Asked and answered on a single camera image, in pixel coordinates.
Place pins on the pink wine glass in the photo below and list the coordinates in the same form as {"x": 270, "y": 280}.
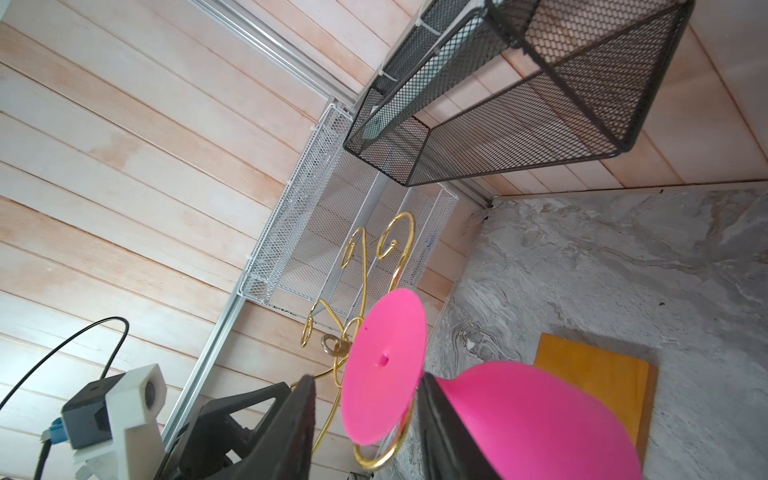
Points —
{"x": 528, "y": 423}

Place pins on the gold wire wine glass rack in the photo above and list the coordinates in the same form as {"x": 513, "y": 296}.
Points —
{"x": 625, "y": 385}

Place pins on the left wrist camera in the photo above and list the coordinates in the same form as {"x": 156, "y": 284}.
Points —
{"x": 111, "y": 426}

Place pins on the black mesh basket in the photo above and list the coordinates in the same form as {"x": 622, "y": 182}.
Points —
{"x": 598, "y": 66}

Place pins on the white wire mesh shelf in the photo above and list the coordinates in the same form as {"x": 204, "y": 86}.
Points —
{"x": 423, "y": 211}

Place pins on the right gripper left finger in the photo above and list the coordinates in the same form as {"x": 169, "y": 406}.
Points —
{"x": 284, "y": 451}

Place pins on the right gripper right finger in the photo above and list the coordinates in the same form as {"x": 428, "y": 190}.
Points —
{"x": 448, "y": 449}

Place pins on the horizontal aluminium frame bar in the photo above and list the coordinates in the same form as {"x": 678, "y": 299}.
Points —
{"x": 270, "y": 36}

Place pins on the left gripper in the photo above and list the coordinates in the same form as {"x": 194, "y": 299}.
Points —
{"x": 200, "y": 450}

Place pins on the paper packet in basket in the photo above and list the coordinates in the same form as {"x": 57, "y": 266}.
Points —
{"x": 408, "y": 94}

